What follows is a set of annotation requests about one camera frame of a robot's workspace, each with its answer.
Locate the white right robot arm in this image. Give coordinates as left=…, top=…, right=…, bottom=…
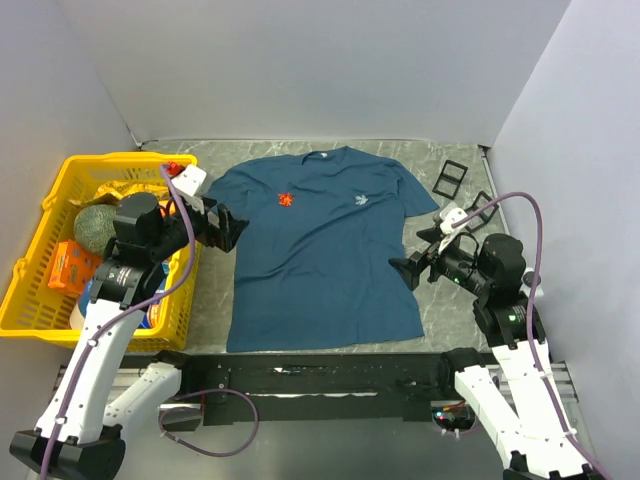
left=389, top=228, right=604, bottom=479

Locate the black frame near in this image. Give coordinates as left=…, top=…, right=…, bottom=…
left=462, top=190, right=500, bottom=232

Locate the orange snack box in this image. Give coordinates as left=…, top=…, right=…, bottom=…
left=48, top=240, right=102, bottom=295

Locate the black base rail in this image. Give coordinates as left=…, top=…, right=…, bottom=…
left=119, top=349, right=506, bottom=426

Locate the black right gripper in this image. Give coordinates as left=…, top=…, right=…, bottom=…
left=387, top=226, right=490, bottom=294

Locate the yellow plastic basket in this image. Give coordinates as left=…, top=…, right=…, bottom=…
left=1, top=151, right=201, bottom=352

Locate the aluminium frame rail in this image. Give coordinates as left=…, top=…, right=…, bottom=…
left=49, top=362, right=581, bottom=431

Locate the green melon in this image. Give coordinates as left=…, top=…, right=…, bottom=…
left=74, top=204, right=116, bottom=255

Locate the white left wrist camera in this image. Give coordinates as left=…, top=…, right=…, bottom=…
left=171, top=164, right=212, bottom=197

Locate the blue t-shirt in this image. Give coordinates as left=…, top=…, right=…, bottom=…
left=208, top=146, right=437, bottom=353

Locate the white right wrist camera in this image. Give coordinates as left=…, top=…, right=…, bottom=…
left=436, top=204, right=468, bottom=235

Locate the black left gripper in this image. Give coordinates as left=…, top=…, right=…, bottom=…
left=148, top=194, right=248, bottom=261

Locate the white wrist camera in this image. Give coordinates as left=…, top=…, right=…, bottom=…
left=171, top=164, right=212, bottom=197
left=436, top=204, right=468, bottom=235

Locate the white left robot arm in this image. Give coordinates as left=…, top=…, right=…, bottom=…
left=9, top=193, right=248, bottom=479

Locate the yellow snack bag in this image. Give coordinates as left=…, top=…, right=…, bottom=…
left=73, top=181, right=169, bottom=208

